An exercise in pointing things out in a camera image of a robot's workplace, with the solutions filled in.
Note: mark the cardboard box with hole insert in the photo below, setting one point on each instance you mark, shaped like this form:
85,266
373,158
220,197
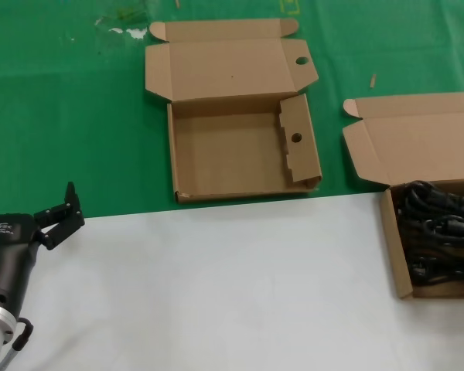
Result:
224,154

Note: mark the green table cloth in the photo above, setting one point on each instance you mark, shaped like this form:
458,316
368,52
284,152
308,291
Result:
62,116

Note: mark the torn clear tape patch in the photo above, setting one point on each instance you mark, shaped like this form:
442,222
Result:
135,31

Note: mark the open brown cardboard box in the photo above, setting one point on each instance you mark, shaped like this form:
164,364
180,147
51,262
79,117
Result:
417,143

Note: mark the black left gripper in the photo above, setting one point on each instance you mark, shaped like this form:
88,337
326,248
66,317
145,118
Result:
7,251

